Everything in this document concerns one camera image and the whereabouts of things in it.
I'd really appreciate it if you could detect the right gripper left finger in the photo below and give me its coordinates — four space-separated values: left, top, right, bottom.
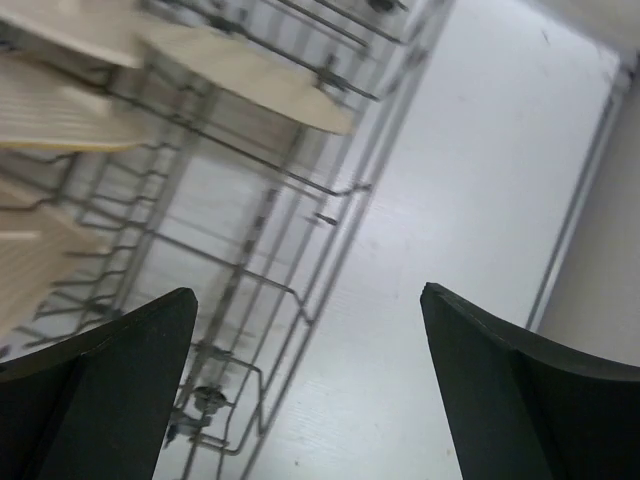
1 288 198 479

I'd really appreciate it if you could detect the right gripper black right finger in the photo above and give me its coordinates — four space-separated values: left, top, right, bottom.
420 283 639 479

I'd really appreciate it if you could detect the rectangular woven bamboo plate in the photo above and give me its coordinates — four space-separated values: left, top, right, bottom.
1 180 108 337

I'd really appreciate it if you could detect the square woven bamboo plate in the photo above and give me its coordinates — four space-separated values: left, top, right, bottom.
1 53 148 152

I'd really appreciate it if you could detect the round woven bamboo plate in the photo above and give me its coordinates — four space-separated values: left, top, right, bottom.
140 23 352 135

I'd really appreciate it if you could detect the shovel-shaped woven bamboo plate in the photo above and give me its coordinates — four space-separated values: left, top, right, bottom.
1 0 144 68

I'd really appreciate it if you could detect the grey wire dish rack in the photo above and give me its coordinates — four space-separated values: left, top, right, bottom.
1 1 452 479

